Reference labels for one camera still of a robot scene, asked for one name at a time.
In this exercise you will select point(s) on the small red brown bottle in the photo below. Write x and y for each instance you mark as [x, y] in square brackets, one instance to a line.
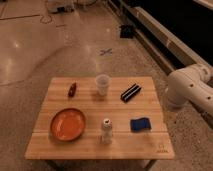
[72, 90]

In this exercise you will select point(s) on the black object on floor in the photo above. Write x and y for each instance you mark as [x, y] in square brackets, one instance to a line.
[127, 31]

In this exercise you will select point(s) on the clear plastic cup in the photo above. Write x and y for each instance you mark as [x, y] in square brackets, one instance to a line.
[102, 83]

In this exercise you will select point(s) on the orange plate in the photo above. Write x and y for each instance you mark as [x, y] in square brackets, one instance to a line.
[68, 124]

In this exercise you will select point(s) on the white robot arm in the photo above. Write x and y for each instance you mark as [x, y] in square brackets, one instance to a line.
[191, 84]

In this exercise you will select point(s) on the wooden folding table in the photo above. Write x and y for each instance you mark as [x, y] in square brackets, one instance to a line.
[154, 144]

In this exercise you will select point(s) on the black white striped box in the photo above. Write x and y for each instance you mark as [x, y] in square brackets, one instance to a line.
[130, 92]

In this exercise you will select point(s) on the clear bottle white cap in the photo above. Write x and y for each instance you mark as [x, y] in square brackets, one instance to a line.
[106, 128]

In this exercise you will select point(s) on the blue sponge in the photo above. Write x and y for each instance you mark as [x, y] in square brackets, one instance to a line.
[137, 125]

